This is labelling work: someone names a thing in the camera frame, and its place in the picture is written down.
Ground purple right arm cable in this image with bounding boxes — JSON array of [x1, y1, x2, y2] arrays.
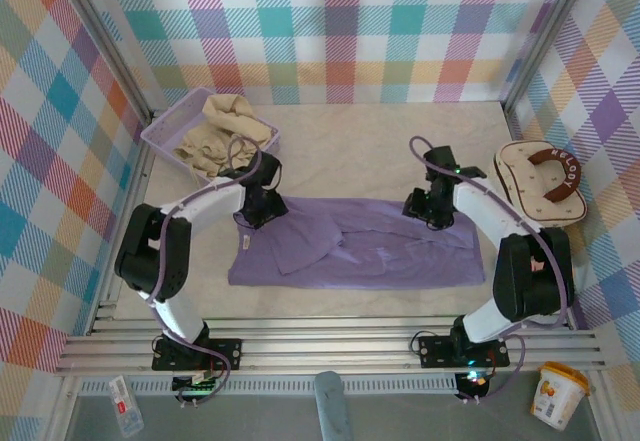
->
[[409, 135, 575, 405]]

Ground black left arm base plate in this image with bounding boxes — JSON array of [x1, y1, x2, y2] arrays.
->
[[152, 338, 244, 372]]

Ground aluminium right upright post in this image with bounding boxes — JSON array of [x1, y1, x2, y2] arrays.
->
[[502, 0, 596, 112]]

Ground lavender plastic basket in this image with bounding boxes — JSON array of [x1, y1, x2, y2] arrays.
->
[[139, 86, 282, 190]]

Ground white slotted cable duct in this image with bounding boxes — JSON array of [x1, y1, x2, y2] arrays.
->
[[79, 379, 459, 396]]

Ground beige satin shorts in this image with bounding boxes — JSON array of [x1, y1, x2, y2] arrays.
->
[[172, 93, 274, 181]]

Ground grey pole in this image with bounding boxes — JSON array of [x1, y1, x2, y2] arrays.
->
[[315, 370, 354, 441]]

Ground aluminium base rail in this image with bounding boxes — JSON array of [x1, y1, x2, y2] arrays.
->
[[54, 314, 609, 377]]

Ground aluminium upright post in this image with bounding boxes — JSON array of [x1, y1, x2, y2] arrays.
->
[[49, 0, 157, 123], [502, 0, 596, 112]]

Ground purple t-shirt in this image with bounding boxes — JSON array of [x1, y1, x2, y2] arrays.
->
[[227, 195, 487, 291]]

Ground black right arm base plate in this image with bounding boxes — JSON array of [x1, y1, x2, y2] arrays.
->
[[417, 333, 511, 368]]

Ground white tub with yellow lid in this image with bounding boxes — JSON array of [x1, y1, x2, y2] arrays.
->
[[530, 360, 591, 432]]

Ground small plastic packet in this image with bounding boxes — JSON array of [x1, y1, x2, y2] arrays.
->
[[108, 374, 146, 440]]

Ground aluminium left upright post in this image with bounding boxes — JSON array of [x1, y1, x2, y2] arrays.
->
[[49, 0, 157, 123]]

